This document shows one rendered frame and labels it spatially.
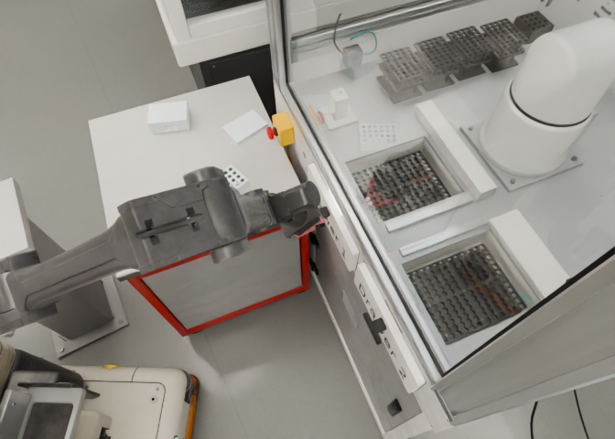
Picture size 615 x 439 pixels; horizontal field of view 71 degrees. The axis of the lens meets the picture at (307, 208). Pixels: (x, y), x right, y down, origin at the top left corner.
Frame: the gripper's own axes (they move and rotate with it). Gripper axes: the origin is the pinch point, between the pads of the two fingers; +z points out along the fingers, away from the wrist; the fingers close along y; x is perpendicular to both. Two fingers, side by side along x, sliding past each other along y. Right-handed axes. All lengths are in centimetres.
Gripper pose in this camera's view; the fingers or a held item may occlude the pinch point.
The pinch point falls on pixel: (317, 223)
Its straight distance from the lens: 109.9
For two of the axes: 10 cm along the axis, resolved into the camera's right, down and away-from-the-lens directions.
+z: 5.4, 2.3, 8.1
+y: 7.5, -5.7, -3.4
